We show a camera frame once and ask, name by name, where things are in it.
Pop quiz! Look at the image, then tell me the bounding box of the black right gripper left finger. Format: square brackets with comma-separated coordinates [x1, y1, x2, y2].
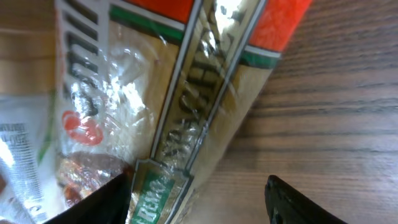
[45, 174, 131, 224]

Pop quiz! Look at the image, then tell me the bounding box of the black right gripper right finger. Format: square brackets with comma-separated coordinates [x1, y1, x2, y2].
[264, 175, 347, 224]

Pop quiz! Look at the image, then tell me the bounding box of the white tube gold cap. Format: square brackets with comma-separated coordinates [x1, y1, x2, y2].
[0, 0, 68, 224]

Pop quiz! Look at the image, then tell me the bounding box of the spaghetti pasta packet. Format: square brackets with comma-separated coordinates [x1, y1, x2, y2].
[55, 0, 310, 223]

